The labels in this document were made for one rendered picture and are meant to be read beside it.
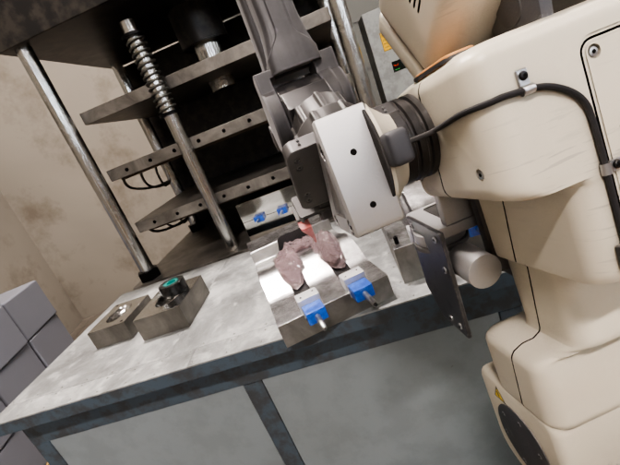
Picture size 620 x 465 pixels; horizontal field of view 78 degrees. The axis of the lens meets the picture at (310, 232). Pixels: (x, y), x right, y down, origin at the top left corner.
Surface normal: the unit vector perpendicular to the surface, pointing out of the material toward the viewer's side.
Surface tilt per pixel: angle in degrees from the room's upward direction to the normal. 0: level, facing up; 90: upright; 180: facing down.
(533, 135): 82
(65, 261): 90
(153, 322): 90
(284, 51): 81
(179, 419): 90
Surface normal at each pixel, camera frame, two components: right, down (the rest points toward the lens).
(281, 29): 0.12, 0.11
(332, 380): -0.04, 0.33
